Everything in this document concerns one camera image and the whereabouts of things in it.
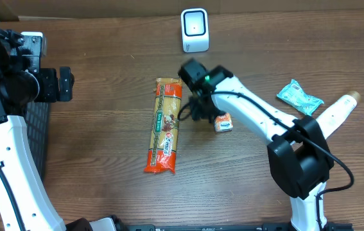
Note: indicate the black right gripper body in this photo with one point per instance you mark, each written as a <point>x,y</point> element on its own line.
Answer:
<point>208,110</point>

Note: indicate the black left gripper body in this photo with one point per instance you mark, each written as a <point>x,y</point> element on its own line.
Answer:
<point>65,83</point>

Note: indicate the small orange snack packet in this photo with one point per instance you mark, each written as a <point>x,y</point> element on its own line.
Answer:
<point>223,123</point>

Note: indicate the spaghetti pasta packet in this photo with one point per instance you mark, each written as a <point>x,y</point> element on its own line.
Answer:
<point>162,150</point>

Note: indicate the teal snack packet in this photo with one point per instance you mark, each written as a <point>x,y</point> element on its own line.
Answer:
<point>294,95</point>

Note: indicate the white tube gold cap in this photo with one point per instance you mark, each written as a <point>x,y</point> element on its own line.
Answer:
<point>335,115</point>

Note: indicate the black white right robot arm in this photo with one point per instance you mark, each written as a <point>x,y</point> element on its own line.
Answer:
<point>299,157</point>

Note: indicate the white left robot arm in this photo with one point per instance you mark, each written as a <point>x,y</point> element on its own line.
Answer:
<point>24,203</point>

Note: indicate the white barcode scanner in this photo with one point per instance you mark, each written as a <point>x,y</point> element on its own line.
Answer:
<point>195,30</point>

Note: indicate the dark grey plastic basket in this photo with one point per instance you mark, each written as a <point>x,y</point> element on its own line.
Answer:
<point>37,121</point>

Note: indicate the black mounting rail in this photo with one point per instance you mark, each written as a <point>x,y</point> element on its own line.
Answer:
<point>263,227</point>

